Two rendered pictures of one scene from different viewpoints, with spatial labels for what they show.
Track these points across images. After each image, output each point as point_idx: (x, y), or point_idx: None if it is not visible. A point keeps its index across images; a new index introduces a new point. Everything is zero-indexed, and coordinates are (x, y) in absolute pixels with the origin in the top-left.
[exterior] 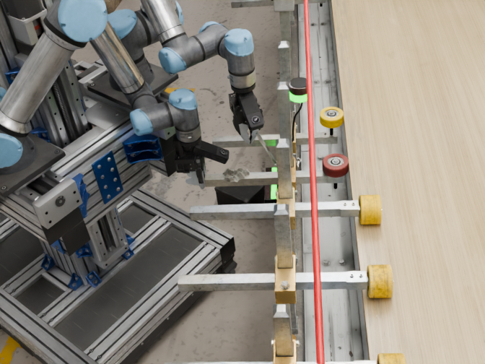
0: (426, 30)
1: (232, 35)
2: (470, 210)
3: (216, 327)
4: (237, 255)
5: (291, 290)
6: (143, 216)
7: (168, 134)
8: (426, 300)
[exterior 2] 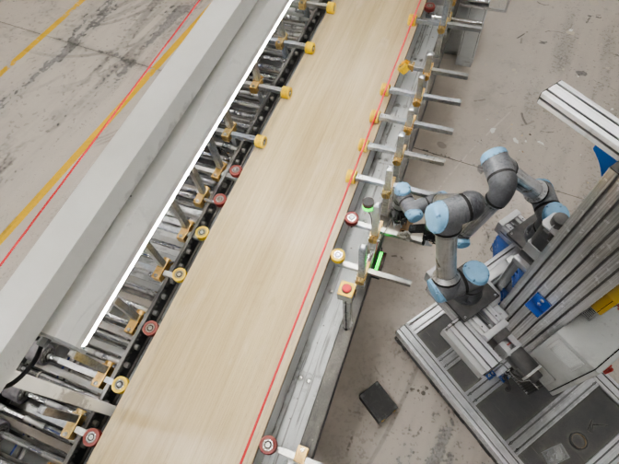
0: (232, 321)
1: (406, 187)
2: (307, 173)
3: (414, 305)
4: (391, 354)
5: None
6: (456, 376)
7: None
8: (347, 142)
